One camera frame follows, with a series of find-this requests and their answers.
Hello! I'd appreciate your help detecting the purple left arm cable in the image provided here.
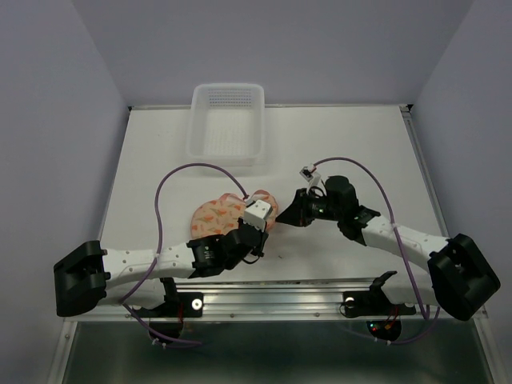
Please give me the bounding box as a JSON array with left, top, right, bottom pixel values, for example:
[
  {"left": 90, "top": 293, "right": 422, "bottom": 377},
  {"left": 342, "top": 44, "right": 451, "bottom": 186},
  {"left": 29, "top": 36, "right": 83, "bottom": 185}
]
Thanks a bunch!
[{"left": 119, "top": 163, "right": 251, "bottom": 348}]

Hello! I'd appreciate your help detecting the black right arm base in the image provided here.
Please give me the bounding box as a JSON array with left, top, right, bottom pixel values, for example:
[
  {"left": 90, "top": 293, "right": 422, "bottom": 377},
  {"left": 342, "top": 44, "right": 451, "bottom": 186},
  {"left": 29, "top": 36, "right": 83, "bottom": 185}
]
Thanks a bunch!
[{"left": 338, "top": 271, "right": 416, "bottom": 344}]

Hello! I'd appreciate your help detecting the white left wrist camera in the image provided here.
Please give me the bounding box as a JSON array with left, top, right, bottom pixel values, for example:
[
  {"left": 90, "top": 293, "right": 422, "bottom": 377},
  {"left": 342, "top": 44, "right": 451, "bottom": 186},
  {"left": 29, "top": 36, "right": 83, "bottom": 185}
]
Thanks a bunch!
[{"left": 242, "top": 198, "right": 277, "bottom": 232}]

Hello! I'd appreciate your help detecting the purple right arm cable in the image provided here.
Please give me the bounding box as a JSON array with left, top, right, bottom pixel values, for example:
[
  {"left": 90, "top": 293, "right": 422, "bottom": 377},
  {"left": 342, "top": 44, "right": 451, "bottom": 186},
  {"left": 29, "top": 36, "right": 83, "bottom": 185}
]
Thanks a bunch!
[{"left": 314, "top": 156, "right": 441, "bottom": 347}]

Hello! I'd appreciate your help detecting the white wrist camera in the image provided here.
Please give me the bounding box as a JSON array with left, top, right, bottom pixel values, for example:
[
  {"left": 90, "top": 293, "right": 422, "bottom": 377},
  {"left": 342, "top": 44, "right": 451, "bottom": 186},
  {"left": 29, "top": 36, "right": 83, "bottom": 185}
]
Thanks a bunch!
[
  {"left": 299, "top": 164, "right": 326, "bottom": 198},
  {"left": 242, "top": 198, "right": 277, "bottom": 232}
]

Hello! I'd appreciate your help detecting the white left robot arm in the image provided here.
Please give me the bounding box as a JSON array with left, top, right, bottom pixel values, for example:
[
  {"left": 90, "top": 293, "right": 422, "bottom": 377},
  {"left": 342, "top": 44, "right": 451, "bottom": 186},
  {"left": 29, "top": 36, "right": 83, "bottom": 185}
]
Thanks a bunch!
[{"left": 54, "top": 219, "right": 268, "bottom": 318}]

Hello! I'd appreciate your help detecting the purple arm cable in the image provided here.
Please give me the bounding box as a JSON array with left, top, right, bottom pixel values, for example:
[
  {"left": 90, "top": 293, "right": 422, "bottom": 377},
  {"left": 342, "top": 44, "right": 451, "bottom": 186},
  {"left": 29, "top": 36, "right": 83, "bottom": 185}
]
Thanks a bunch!
[
  {"left": 314, "top": 156, "right": 441, "bottom": 347},
  {"left": 119, "top": 163, "right": 251, "bottom": 348}
]

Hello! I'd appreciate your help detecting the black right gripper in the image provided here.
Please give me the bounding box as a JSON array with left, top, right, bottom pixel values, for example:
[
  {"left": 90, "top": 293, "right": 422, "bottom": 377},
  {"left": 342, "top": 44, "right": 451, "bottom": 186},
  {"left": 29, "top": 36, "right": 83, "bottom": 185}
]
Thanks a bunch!
[{"left": 274, "top": 187, "right": 342, "bottom": 227}]

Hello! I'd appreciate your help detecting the white perforated plastic basket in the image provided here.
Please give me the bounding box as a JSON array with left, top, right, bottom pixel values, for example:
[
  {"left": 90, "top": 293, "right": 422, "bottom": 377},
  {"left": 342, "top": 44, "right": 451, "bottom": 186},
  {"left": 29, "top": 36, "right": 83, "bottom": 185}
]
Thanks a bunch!
[{"left": 185, "top": 83, "right": 266, "bottom": 176}]

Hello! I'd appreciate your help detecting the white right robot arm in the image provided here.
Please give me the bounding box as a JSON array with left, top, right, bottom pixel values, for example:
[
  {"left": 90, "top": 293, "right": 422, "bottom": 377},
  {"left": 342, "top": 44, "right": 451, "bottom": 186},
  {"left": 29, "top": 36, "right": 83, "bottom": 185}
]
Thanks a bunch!
[{"left": 276, "top": 176, "right": 501, "bottom": 321}]

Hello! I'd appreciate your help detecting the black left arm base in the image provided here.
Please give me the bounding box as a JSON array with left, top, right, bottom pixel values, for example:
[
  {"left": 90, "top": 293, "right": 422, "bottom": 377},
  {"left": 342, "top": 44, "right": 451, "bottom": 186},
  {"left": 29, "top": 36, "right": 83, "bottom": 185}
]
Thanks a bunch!
[{"left": 125, "top": 278, "right": 204, "bottom": 350}]

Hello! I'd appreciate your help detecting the orange floral round laundry bag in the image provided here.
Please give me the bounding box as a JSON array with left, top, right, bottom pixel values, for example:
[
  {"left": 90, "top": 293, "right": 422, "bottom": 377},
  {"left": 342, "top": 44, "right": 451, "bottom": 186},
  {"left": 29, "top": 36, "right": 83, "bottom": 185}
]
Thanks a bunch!
[{"left": 190, "top": 190, "right": 279, "bottom": 239}]

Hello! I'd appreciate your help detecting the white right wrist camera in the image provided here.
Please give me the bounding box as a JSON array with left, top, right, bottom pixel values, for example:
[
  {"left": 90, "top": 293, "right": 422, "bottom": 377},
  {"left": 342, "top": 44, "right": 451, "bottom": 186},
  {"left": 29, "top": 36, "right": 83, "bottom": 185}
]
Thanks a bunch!
[{"left": 299, "top": 164, "right": 326, "bottom": 198}]

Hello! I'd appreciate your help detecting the aluminium mounting rail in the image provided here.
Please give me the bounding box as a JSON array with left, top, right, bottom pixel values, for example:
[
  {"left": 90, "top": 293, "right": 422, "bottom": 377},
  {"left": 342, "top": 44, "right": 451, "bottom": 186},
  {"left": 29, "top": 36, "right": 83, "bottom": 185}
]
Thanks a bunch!
[{"left": 66, "top": 278, "right": 465, "bottom": 321}]

